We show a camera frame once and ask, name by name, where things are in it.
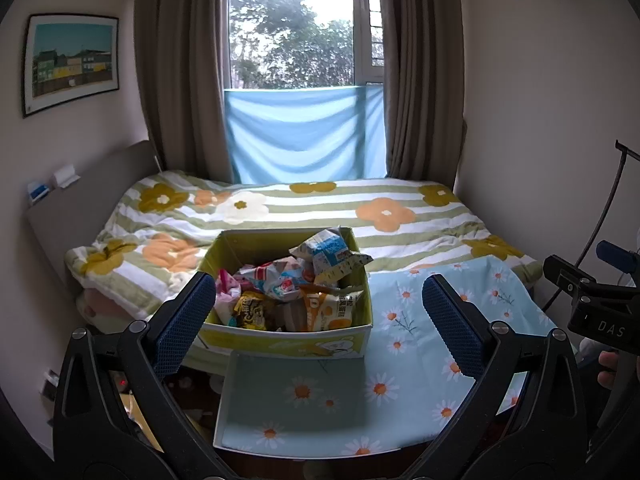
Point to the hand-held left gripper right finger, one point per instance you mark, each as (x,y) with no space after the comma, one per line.
(452,330)

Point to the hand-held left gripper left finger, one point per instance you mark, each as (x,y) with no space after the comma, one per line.
(182,325)

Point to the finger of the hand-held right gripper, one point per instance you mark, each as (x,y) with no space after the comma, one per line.
(565,270)
(617,256)

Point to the pink white snack packet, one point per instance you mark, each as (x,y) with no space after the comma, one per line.
(227,292)

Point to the yellow brown snack packet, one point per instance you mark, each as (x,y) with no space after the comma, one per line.
(252,310)

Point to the clear wrapper snack packet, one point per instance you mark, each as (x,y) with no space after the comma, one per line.
(290,316)

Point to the silver colourful snack packet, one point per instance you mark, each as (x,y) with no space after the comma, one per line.
(285,285)

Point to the yellow-green cardboard box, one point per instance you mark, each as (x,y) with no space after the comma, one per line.
(300,347)

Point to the orange white snack packet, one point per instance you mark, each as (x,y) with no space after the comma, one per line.
(330,310)

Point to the white blue snack packet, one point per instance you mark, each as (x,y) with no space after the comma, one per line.
(325,249)

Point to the person's right hand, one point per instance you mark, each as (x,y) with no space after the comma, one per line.
(609,375)

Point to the daisy print blue tablecloth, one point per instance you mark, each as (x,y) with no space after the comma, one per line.
(425,310)

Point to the black clothes rack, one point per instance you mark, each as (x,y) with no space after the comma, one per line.
(607,200)

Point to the pink pillow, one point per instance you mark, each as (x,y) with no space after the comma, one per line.
(100,307)

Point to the beige bed headboard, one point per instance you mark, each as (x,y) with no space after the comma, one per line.
(75,220)

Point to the floral striped blanket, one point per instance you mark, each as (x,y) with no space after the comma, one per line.
(300,205)

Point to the small blue box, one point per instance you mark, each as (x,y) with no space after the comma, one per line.
(39,192)

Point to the light blue cloth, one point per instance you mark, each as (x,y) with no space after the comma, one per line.
(300,135)

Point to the brown curtain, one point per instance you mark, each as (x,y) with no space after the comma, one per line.
(420,70)
(185,70)

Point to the window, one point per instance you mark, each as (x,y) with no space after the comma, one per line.
(290,35)

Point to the wall socket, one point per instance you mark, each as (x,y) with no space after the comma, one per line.
(50,384)

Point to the framed wall picture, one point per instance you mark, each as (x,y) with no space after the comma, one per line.
(70,60)

